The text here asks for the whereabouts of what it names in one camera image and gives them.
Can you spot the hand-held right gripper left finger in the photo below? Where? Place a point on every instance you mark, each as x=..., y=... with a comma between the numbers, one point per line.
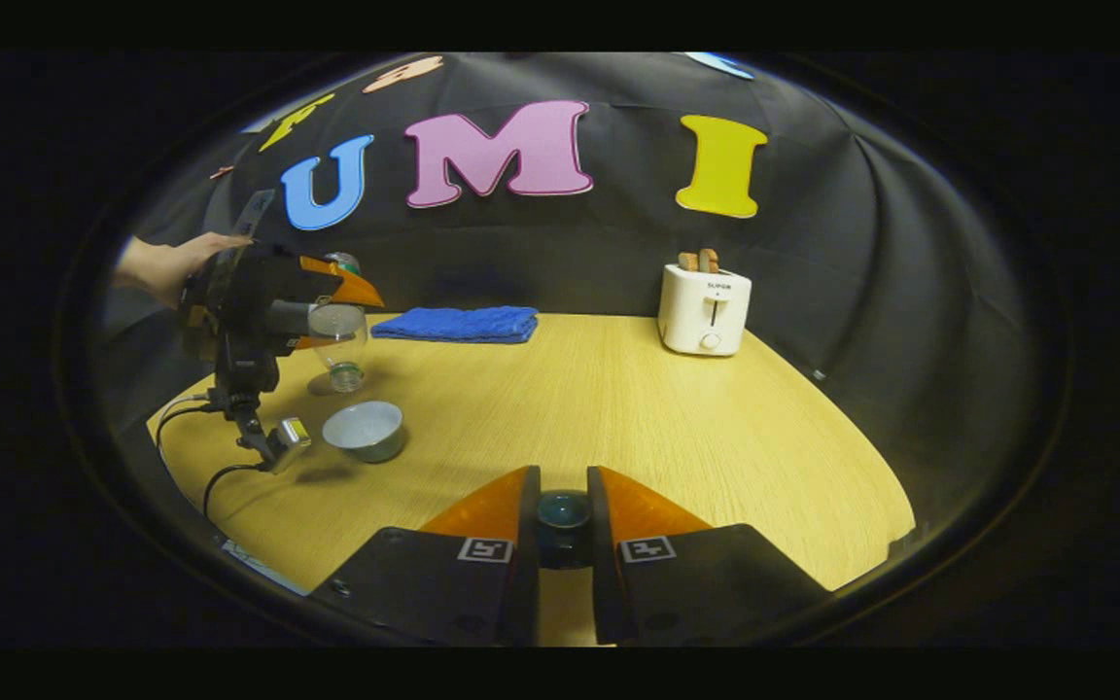
x=443, y=593

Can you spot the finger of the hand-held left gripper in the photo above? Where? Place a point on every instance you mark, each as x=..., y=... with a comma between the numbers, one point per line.
x=302, y=319
x=356, y=289

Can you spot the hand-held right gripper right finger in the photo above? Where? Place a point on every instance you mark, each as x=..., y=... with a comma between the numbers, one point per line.
x=706, y=593

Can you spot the clear plastic water bottle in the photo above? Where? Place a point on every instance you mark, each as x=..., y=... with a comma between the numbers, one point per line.
x=338, y=350

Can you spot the white teacup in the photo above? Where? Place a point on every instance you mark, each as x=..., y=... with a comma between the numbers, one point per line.
x=366, y=428

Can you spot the folded blue towel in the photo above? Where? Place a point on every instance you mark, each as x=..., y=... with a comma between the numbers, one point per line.
x=458, y=324

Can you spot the small orange clip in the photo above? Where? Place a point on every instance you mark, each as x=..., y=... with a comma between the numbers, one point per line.
x=221, y=172

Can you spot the white toaster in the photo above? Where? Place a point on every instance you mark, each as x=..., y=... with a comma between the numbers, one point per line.
x=704, y=311

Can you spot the bread slice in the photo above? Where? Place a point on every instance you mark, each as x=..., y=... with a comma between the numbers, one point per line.
x=709, y=260
x=687, y=262

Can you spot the black backdrop cloth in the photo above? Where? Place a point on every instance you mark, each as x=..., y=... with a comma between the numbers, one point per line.
x=813, y=243

